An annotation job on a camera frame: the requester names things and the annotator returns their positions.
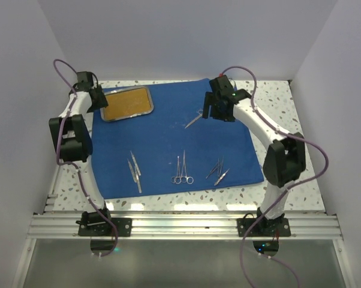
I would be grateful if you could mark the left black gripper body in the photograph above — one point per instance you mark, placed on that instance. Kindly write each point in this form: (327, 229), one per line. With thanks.
(101, 101)

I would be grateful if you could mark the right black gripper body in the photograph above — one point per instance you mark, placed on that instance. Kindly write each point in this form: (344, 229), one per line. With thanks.
(216, 113)

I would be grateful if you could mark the steel scissors with ring handles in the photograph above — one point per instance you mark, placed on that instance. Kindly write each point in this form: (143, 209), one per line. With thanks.
(200, 112)

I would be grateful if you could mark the steel tray with orange mat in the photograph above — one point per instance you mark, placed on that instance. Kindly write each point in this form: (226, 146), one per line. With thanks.
(127, 103)

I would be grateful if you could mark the steel tweezers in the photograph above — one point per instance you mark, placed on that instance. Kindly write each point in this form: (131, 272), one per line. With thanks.
(221, 177)
(214, 169)
(219, 168)

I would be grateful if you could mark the blue surgical cloth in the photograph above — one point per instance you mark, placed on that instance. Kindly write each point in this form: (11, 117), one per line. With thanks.
(156, 139)

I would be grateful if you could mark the steel scalpel handle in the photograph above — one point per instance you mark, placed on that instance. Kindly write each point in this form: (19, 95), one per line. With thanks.
(135, 163)
(132, 171)
(137, 180)

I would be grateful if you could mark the steel forceps with ring handles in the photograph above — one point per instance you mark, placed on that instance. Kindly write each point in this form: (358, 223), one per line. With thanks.
(185, 178)

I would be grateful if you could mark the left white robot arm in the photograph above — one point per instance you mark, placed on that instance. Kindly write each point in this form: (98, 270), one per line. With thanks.
(73, 143)

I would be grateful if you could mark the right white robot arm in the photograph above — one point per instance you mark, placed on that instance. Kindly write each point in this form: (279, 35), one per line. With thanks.
(285, 156)

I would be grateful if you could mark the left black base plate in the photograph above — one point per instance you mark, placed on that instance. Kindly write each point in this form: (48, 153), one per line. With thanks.
(123, 227)

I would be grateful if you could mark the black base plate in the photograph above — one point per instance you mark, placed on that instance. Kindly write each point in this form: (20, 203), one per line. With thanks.
(123, 227)
(278, 227)

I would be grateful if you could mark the aluminium rail frame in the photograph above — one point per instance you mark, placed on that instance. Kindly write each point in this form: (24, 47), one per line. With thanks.
(188, 239)

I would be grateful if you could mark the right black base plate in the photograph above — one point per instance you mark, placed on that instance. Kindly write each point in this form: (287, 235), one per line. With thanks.
(278, 227)

